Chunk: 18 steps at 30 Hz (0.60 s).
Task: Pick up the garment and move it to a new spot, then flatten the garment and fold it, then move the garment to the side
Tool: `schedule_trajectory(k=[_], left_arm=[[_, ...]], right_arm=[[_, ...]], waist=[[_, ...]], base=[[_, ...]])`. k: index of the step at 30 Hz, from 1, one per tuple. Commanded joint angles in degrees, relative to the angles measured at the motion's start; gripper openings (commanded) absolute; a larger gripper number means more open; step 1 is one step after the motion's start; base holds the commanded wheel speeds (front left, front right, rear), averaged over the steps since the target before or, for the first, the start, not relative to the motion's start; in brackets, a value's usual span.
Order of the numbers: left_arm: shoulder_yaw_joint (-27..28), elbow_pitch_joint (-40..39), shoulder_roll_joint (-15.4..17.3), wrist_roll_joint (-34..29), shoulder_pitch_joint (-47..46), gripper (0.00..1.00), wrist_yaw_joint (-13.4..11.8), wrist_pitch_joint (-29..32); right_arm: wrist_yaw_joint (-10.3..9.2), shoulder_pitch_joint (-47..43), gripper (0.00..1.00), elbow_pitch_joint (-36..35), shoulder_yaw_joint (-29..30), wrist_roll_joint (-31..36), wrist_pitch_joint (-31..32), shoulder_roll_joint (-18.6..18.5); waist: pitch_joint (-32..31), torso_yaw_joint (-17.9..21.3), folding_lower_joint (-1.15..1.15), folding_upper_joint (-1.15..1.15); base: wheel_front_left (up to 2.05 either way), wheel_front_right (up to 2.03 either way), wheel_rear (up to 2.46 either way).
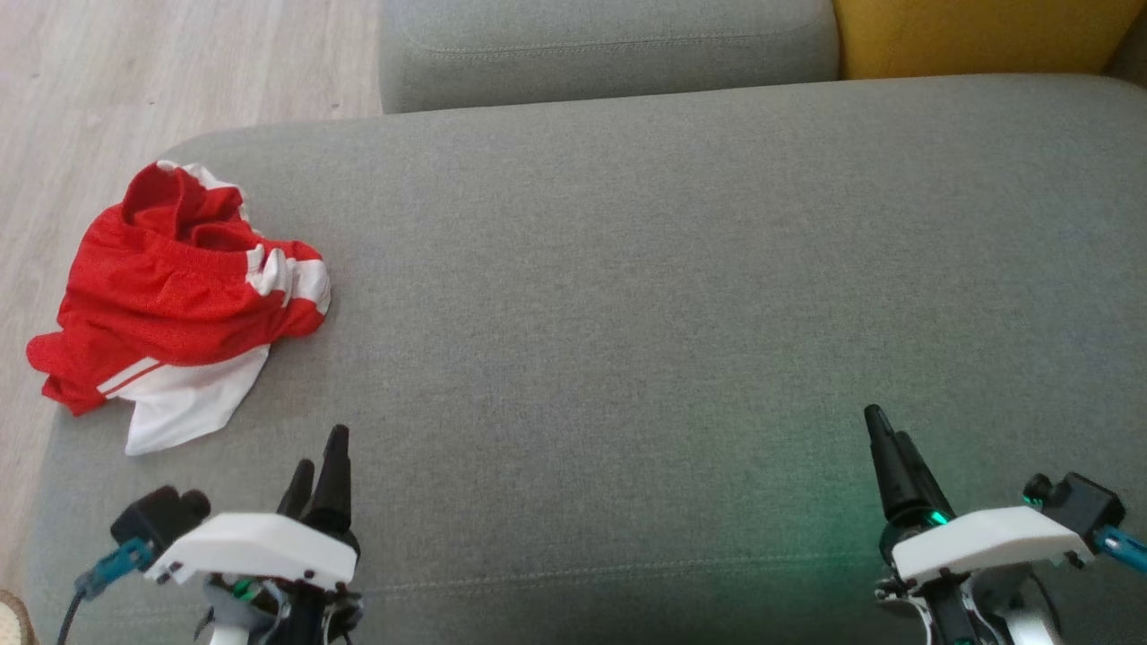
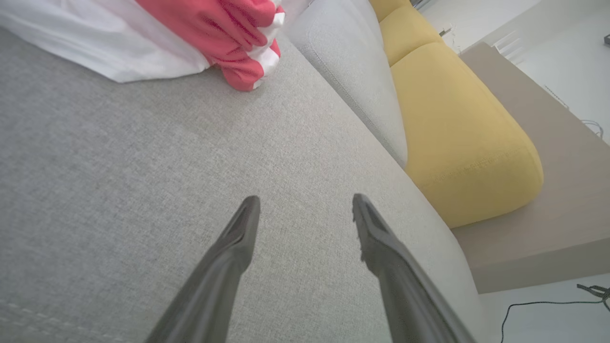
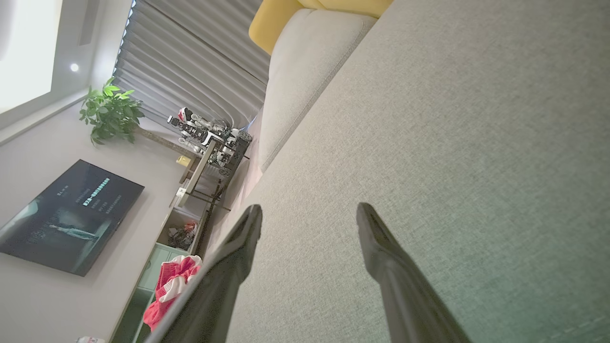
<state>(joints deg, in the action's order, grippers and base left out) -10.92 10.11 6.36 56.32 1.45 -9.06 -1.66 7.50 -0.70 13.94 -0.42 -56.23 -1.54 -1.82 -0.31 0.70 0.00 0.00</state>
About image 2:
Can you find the red white jersey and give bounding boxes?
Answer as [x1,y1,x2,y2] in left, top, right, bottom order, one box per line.
[0,0,313,92]

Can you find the large grey sofa seat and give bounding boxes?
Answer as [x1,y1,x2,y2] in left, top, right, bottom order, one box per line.
[0,26,482,343]

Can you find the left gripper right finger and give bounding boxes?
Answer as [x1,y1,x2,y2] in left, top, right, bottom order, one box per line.
[352,193,477,343]

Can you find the big yellow sofa back cushion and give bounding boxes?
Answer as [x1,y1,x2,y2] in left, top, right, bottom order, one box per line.
[390,42,545,229]

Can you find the grey sofa seat cushion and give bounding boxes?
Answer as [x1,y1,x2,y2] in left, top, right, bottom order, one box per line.
[285,0,409,168]

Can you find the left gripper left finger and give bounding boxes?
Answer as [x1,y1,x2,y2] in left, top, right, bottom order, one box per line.
[145,195,262,343]

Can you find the thin grey cable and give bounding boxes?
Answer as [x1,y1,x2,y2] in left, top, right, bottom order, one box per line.
[581,119,605,140]

